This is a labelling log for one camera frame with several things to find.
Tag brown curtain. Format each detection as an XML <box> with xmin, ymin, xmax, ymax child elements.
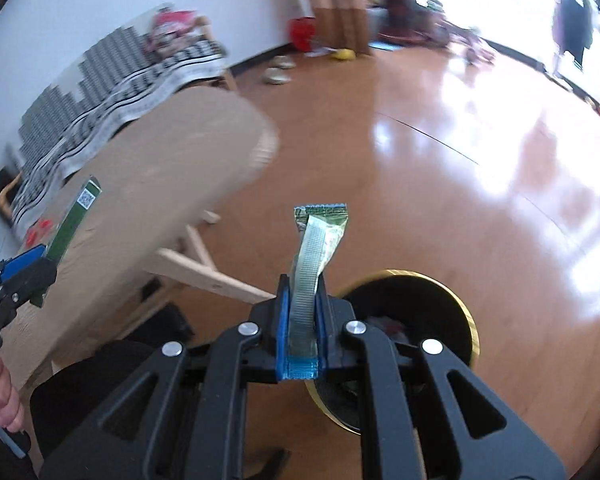
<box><xmin>295</xmin><ymin>0</ymin><xmax>373</xmax><ymax>56</ymax></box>

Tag person's left hand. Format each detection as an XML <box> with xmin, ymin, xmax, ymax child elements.
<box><xmin>0</xmin><ymin>352</ymin><xmax>26</xmax><ymax>433</ymax></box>

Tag dark red plant pot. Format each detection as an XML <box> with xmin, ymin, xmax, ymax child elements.
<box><xmin>380</xmin><ymin>0</ymin><xmax>433</xmax><ymax>31</ymax></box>

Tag red plastic bucket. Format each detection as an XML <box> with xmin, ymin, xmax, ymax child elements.
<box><xmin>290</xmin><ymin>16</ymin><xmax>317</xmax><ymax>51</ymax></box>

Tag green carton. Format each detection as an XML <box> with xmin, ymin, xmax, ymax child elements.
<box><xmin>30</xmin><ymin>175</ymin><xmax>103</xmax><ymax>308</ymax></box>

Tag green and silver sachet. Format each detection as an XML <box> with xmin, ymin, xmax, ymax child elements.
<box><xmin>285</xmin><ymin>202</ymin><xmax>348</xmax><ymax>380</ymax></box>

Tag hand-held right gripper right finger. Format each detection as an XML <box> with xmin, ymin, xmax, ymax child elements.
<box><xmin>315</xmin><ymin>276</ymin><xmax>567</xmax><ymax>480</ymax></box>

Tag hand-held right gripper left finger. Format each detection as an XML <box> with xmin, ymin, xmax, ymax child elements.
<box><xmin>39</xmin><ymin>274</ymin><xmax>292</xmax><ymax>480</ymax></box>

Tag wooden bench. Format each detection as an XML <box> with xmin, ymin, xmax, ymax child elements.
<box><xmin>0</xmin><ymin>15</ymin><xmax>238</xmax><ymax>223</ymax></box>

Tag person's dark trouser leg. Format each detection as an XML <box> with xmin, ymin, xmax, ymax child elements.
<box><xmin>30</xmin><ymin>340</ymin><xmax>211</xmax><ymax>480</ymax></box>

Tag dark hanging clothes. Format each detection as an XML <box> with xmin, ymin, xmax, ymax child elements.
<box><xmin>550</xmin><ymin>0</ymin><xmax>596</xmax><ymax>78</ymax></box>

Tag black and white striped blanket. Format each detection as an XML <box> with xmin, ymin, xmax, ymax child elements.
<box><xmin>10</xmin><ymin>7</ymin><xmax>228</xmax><ymax>228</ymax></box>

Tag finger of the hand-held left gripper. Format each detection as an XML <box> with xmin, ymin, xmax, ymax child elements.
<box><xmin>0</xmin><ymin>244</ymin><xmax>48</xmax><ymax>288</ymax></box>
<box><xmin>0</xmin><ymin>258</ymin><xmax>58</xmax><ymax>306</ymax></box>

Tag pink object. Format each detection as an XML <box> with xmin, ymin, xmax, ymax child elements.
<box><xmin>460</xmin><ymin>30</ymin><xmax>496</xmax><ymax>66</ymax></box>

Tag round wooden table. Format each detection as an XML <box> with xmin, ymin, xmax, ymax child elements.
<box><xmin>0</xmin><ymin>87</ymin><xmax>281</xmax><ymax>391</ymax></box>

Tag black bin with gold rim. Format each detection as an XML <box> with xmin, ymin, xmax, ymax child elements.
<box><xmin>302</xmin><ymin>269</ymin><xmax>481</xmax><ymax>436</ymax></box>

